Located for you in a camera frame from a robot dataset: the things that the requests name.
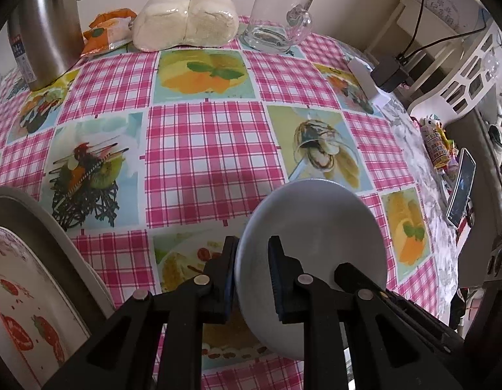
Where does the bag of steamed buns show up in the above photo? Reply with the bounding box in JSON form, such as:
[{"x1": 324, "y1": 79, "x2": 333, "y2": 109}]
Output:
[{"x1": 131, "y1": 0, "x2": 239, "y2": 53}]

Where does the strawberry print bowl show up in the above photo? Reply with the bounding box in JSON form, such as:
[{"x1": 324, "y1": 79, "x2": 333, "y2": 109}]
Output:
[{"x1": 0, "y1": 270, "x2": 69, "y2": 390}]

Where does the white adapter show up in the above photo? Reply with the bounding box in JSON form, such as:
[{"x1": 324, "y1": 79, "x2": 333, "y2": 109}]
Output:
[{"x1": 349, "y1": 57, "x2": 392, "y2": 106}]

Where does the clear glass mug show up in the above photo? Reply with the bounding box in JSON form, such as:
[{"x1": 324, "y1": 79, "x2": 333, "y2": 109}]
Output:
[{"x1": 240, "y1": 0, "x2": 314, "y2": 53}]

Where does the black cable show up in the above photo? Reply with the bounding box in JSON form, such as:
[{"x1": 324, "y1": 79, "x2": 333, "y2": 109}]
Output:
[{"x1": 397, "y1": 0, "x2": 495, "y2": 63}]

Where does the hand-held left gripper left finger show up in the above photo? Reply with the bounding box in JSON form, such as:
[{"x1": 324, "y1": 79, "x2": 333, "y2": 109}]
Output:
[{"x1": 42, "y1": 236, "x2": 240, "y2": 390}]

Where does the floral rim round plate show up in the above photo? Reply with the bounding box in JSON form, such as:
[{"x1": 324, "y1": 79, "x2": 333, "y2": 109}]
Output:
[{"x1": 0, "y1": 227, "x2": 91, "y2": 374}]

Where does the small floral bowl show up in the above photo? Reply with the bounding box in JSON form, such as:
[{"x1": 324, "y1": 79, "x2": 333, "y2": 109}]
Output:
[{"x1": 235, "y1": 179, "x2": 388, "y2": 361}]

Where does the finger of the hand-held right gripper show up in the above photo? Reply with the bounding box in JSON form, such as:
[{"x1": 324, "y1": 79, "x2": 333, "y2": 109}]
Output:
[{"x1": 379, "y1": 288, "x2": 467, "y2": 354}]

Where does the white plastic chair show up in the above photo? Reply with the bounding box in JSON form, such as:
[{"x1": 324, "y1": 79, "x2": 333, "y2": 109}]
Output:
[{"x1": 365, "y1": 0, "x2": 502, "y2": 114}]

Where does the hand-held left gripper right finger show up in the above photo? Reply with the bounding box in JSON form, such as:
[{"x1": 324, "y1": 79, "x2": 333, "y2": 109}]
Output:
[{"x1": 268, "y1": 236, "x2": 475, "y2": 390}]

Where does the stainless steel plate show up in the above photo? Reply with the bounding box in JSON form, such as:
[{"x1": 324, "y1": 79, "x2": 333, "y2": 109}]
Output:
[{"x1": 0, "y1": 187, "x2": 115, "y2": 390}]

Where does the stainless steel thermos jug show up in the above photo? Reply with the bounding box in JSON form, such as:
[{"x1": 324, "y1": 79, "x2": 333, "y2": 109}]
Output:
[{"x1": 6, "y1": 0, "x2": 87, "y2": 92}]

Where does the orange snack packet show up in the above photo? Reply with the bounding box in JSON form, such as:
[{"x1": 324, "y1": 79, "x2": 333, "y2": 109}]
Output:
[{"x1": 80, "y1": 8, "x2": 138, "y2": 57}]

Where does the black charger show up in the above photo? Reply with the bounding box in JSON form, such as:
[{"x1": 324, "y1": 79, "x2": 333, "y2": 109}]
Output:
[{"x1": 371, "y1": 56, "x2": 410, "y2": 92}]

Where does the pale floral chair cover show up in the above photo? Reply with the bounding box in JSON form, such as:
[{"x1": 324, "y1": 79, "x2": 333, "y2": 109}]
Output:
[{"x1": 397, "y1": 0, "x2": 491, "y2": 33}]

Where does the smartphone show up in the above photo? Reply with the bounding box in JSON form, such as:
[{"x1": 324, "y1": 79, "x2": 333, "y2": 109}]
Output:
[{"x1": 446, "y1": 148, "x2": 477, "y2": 228}]

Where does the colourful snack packet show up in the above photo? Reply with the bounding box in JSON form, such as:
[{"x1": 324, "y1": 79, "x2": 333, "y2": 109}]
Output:
[{"x1": 422, "y1": 116, "x2": 453, "y2": 169}]

